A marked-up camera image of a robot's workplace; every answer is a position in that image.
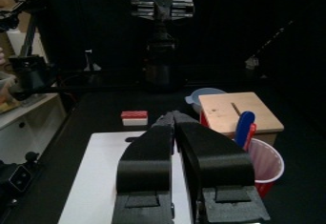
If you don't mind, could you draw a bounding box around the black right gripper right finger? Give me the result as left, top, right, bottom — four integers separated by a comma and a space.
172, 110, 272, 224

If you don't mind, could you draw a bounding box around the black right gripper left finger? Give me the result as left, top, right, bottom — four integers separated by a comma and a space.
111, 112, 177, 224

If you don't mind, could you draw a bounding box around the red and white sushi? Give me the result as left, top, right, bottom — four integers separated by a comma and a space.
121, 110, 150, 127

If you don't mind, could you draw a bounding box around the wooden knife block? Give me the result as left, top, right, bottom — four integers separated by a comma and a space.
198, 91, 287, 146

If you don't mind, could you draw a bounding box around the red plastic cup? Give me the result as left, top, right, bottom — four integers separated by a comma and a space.
200, 110, 287, 199

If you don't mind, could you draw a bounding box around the white cutting board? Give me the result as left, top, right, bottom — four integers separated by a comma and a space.
58, 131, 196, 224

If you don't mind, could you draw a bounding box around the light blue plastic bowl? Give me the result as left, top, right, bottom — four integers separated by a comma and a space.
184, 87, 229, 114

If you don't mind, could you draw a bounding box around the small white stand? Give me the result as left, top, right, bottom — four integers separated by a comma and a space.
83, 49, 103, 73

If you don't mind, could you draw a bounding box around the white side cabinet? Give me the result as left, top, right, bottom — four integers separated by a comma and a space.
0, 92, 69, 165

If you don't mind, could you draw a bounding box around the red handled utensil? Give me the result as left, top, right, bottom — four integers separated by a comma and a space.
242, 123, 258, 153

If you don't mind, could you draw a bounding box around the grey frame clamp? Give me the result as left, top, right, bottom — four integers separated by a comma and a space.
244, 54, 261, 71

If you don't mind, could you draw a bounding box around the black camera box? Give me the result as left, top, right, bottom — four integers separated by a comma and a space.
0, 151, 42, 203

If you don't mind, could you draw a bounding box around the black tripod camera stand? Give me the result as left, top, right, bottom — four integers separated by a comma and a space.
0, 0, 59, 102

